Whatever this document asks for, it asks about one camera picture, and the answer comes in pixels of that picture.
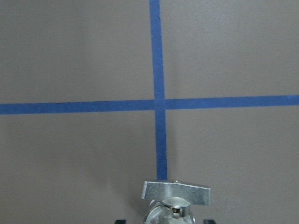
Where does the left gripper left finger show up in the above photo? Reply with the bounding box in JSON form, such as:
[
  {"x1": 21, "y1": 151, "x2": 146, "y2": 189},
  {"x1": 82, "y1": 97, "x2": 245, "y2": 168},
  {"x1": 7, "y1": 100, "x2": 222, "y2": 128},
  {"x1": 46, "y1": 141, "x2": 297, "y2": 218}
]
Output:
[{"x1": 116, "y1": 219, "x2": 126, "y2": 224}]

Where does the white PPR ball valve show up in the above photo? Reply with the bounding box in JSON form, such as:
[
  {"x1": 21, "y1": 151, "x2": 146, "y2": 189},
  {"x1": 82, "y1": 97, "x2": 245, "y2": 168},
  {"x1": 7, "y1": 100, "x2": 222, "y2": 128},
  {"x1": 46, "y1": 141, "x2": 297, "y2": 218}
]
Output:
[{"x1": 141, "y1": 180, "x2": 211, "y2": 224}]

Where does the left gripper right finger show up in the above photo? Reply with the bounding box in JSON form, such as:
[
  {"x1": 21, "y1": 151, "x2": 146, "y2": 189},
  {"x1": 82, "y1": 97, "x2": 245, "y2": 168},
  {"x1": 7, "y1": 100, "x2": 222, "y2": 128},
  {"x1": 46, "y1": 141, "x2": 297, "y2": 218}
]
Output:
[{"x1": 203, "y1": 219, "x2": 214, "y2": 224}]

